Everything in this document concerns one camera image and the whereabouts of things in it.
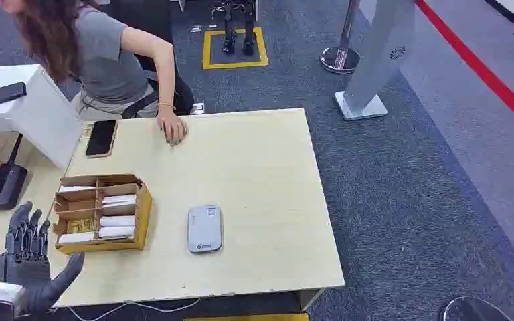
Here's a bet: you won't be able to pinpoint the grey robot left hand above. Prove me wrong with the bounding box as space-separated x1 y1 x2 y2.
0 201 86 317

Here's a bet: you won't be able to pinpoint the gold card stack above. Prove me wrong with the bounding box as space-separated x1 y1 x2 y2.
66 219 96 234

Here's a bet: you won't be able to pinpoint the wooden card box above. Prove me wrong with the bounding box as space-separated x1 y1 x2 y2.
52 173 153 255

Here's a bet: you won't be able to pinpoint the black smartphone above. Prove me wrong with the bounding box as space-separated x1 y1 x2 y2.
84 119 118 159

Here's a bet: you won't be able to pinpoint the white side cabinet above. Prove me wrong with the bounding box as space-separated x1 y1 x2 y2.
0 64 84 171

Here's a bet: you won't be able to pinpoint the black power adapter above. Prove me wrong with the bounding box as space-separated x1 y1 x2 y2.
0 81 27 106

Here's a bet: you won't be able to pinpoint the grey card reader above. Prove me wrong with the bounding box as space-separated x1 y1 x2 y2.
187 204 224 255

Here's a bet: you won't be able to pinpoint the person's hand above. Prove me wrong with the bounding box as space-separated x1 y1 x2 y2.
157 106 189 148

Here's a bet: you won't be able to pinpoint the person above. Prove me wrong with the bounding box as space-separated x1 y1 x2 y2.
0 0 195 147

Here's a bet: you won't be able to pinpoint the yellow floor tape strip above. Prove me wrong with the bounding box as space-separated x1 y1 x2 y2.
183 313 310 321

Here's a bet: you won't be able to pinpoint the pale wooden desk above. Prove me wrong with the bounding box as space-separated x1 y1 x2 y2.
0 107 346 312

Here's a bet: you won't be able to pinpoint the black office chair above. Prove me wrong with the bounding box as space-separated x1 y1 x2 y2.
106 0 206 118

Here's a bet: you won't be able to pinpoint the yellow floor tape square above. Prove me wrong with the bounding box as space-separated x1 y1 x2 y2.
201 26 270 70

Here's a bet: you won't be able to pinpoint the black robot legs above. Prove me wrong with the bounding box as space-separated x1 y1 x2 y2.
212 0 259 57

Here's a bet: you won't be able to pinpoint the white standing panel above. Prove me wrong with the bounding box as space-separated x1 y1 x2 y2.
333 0 418 122

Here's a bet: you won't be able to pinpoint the round chrome stanchion base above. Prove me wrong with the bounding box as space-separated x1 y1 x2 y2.
439 296 513 321

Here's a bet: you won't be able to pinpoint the red floor tape line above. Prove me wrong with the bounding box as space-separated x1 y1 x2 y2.
414 0 514 138

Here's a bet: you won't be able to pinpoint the white cable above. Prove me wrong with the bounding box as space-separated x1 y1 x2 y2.
67 297 202 321

